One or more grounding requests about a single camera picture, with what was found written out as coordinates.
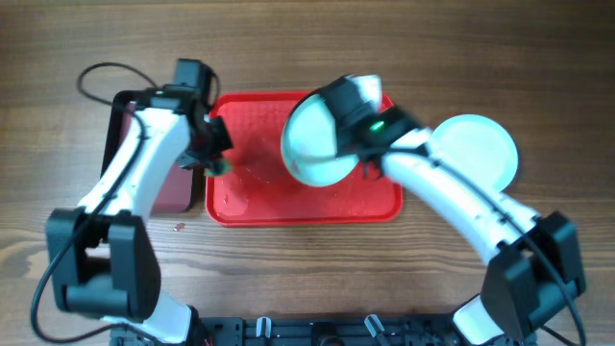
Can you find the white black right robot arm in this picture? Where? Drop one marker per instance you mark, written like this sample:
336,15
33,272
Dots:
534,268

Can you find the green yellow sponge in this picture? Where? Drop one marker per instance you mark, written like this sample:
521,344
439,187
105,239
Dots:
217,167

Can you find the black water tray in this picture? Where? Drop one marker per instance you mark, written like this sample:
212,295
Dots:
181,188

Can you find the red serving tray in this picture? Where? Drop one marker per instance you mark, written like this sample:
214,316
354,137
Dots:
259,191

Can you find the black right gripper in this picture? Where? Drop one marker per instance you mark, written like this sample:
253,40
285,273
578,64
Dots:
344,139

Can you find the light green plate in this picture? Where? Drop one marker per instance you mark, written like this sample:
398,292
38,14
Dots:
480,148
309,145

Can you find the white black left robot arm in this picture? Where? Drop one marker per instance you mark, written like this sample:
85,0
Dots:
102,263

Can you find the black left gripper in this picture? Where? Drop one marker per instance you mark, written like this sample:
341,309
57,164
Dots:
191,159

